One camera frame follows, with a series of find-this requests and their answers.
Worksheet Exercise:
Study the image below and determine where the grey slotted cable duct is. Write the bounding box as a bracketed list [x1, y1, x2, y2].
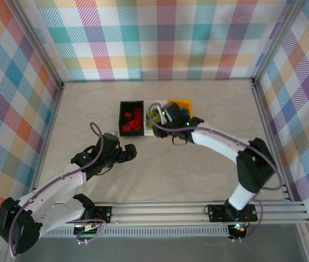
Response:
[22, 228, 231, 239]

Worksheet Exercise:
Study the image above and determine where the aluminium side rail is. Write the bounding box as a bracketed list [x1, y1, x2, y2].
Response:
[26, 83, 65, 205]
[250, 79, 294, 203]

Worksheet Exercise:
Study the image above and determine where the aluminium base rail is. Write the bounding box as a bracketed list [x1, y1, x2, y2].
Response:
[10, 201, 309, 228]

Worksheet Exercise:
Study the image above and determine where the aluminium frame leg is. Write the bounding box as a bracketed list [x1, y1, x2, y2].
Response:
[296, 223, 309, 262]

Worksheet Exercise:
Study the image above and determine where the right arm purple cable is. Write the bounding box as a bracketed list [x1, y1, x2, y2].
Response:
[148, 102, 283, 243]

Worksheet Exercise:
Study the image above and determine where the orange plastic container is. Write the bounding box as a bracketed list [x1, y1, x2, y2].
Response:
[167, 98, 193, 121]

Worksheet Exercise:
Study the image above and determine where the black plastic container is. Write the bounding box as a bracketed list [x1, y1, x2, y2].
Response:
[118, 100, 146, 137]

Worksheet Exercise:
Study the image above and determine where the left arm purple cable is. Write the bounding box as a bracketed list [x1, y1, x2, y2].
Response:
[9, 122, 108, 258]

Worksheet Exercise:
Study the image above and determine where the white plastic container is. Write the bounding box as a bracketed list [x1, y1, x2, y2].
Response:
[143, 99, 169, 136]

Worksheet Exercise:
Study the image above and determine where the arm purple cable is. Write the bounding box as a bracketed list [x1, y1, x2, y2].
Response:
[9, 122, 108, 258]
[148, 102, 283, 243]

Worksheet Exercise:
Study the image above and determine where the aluminium corner post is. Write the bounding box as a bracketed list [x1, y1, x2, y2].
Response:
[251, 0, 307, 88]
[7, 0, 64, 91]

